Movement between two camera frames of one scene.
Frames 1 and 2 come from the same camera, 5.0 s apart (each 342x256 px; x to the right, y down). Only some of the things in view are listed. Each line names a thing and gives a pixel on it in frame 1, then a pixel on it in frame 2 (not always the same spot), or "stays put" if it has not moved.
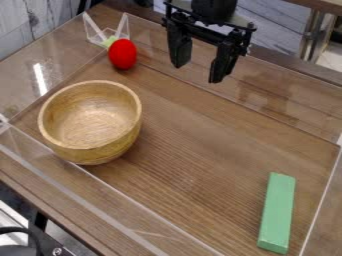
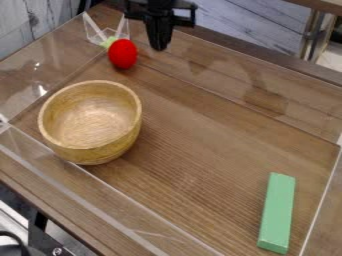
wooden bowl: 89,120 stays put
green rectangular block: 276,213 stays put
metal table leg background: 319,29 stays put
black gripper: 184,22 -> 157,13
